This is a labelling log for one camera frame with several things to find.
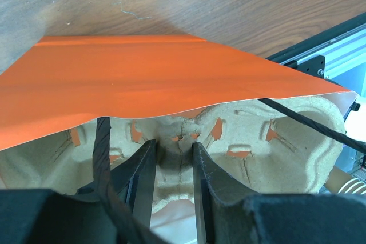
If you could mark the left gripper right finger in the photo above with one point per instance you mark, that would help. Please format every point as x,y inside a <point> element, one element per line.
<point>229,212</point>

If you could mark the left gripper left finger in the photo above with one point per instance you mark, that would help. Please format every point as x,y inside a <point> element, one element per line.
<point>44,216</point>

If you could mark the cardboard cup carrier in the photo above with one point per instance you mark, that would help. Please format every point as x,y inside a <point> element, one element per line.
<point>260,147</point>

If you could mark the orange paper bag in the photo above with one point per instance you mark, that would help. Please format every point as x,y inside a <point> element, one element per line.
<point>63,82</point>

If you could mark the brown paper cup stack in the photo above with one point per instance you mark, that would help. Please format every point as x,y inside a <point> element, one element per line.
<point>340,182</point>

